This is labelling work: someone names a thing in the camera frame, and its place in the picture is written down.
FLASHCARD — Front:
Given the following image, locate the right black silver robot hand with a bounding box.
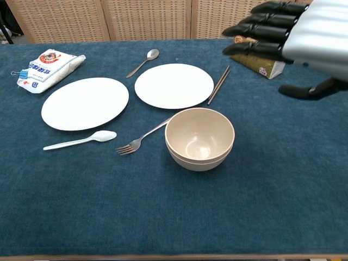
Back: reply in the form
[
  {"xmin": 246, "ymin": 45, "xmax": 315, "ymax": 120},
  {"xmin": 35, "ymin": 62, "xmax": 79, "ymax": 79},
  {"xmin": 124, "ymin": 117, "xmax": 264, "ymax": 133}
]
[{"xmin": 221, "ymin": 0, "xmax": 348, "ymax": 101}]

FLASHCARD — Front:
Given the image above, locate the beige bowl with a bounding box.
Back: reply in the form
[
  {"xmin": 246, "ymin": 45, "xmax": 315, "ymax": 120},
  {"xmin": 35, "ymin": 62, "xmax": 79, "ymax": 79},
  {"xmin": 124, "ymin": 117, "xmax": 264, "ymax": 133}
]
[
  {"xmin": 165, "ymin": 108, "xmax": 235, "ymax": 164},
  {"xmin": 167, "ymin": 141, "xmax": 233, "ymax": 172}
]

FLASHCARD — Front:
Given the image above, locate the white round plate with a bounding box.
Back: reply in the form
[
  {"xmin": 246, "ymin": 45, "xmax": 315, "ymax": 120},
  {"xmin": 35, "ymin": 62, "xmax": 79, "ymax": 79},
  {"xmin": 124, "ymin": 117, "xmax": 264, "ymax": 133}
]
[
  {"xmin": 41, "ymin": 77, "xmax": 129, "ymax": 132},
  {"xmin": 134, "ymin": 63, "xmax": 215, "ymax": 110}
]

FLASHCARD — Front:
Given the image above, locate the gold foil package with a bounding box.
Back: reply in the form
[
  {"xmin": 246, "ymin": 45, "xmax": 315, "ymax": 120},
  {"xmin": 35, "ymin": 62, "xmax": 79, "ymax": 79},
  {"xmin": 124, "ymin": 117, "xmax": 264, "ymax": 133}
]
[{"xmin": 230, "ymin": 35, "xmax": 286, "ymax": 80}]

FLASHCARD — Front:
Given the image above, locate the metal spoon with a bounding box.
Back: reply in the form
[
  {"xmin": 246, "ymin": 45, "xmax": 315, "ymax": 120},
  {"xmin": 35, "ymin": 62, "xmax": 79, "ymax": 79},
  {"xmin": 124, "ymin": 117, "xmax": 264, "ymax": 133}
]
[{"xmin": 125, "ymin": 48, "xmax": 160, "ymax": 79}]

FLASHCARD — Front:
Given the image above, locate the metal fork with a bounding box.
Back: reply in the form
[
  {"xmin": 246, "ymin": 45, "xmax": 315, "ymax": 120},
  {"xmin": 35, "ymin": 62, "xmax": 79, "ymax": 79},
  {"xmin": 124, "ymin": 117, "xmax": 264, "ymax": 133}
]
[{"xmin": 115, "ymin": 116, "xmax": 173, "ymax": 156}]

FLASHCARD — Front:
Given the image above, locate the white plastic spoon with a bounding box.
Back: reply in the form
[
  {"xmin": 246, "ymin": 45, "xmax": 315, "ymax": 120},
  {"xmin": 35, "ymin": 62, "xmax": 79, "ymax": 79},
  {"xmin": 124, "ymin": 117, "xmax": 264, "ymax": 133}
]
[{"xmin": 42, "ymin": 130, "xmax": 117, "ymax": 151}]

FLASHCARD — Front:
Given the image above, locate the metal chopstick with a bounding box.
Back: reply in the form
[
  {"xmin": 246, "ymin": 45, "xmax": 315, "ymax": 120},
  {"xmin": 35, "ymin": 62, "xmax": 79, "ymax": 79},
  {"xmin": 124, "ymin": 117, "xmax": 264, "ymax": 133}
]
[
  {"xmin": 207, "ymin": 65, "xmax": 231, "ymax": 105},
  {"xmin": 208, "ymin": 69, "xmax": 231, "ymax": 106}
]

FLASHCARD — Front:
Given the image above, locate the wicker folding screen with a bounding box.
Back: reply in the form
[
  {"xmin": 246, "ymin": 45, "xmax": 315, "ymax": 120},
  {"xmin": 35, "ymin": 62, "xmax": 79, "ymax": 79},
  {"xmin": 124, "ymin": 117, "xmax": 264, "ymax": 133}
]
[{"xmin": 5, "ymin": 0, "xmax": 313, "ymax": 44}]

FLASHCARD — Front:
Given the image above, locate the blue table cloth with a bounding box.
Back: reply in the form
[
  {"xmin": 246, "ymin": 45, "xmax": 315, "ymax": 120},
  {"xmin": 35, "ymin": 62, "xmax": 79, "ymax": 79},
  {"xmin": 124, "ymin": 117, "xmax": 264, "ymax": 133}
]
[{"xmin": 0, "ymin": 38, "xmax": 348, "ymax": 258}]

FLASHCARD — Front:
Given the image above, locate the white printed food bag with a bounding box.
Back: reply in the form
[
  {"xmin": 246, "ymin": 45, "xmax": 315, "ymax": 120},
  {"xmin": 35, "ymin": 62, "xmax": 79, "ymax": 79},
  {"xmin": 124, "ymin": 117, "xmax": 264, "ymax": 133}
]
[{"xmin": 16, "ymin": 48, "xmax": 86, "ymax": 95}]

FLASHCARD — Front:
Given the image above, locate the blue binder clip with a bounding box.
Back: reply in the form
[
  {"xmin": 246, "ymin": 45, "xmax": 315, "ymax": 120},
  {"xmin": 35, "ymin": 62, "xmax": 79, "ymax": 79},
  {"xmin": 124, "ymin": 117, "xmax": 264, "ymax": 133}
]
[{"xmin": 10, "ymin": 69, "xmax": 29, "ymax": 80}]

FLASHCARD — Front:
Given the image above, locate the black tripod stand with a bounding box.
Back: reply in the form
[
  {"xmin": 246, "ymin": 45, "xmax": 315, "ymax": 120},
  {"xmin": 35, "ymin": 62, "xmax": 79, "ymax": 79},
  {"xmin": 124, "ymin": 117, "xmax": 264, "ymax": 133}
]
[{"xmin": 0, "ymin": 23, "xmax": 14, "ymax": 45}]

